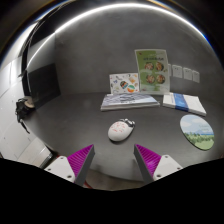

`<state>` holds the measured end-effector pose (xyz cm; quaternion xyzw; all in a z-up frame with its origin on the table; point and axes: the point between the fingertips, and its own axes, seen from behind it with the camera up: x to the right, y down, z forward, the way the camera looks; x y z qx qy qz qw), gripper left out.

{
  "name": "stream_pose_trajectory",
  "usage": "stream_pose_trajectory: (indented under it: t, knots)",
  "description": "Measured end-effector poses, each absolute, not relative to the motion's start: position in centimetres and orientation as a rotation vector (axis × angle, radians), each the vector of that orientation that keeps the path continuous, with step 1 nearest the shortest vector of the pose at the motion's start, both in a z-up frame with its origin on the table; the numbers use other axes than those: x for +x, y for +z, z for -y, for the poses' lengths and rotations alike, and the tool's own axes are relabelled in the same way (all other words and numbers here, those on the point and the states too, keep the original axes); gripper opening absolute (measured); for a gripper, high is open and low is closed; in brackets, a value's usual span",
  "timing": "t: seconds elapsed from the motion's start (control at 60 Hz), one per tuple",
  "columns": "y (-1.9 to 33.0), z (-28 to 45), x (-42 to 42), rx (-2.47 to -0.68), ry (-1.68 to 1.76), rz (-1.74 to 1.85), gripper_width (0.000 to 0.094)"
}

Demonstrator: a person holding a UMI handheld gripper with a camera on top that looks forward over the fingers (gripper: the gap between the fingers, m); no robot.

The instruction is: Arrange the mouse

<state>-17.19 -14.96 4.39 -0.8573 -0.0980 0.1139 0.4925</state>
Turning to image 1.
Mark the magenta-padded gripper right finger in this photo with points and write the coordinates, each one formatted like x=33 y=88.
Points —
x=150 y=160

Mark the white book with blue band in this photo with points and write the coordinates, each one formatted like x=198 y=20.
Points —
x=184 y=103

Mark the white patterned computer mouse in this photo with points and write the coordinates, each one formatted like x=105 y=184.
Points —
x=120 y=129

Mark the round landscape print mouse pad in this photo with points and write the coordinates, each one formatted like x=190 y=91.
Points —
x=197 y=132

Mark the white wall switch plates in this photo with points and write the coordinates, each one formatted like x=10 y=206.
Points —
x=185 y=73

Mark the grey landscape cover book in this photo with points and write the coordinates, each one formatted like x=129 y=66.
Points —
x=129 y=100

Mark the black monitor screen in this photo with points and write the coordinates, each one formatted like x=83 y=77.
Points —
x=42 y=83

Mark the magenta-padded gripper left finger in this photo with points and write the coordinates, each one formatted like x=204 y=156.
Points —
x=77 y=162

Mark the black bag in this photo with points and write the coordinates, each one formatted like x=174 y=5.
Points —
x=22 y=110

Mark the white colourful sticker card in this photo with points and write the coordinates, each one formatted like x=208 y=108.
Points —
x=124 y=83

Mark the green food print poster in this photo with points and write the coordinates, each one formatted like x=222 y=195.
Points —
x=153 y=71

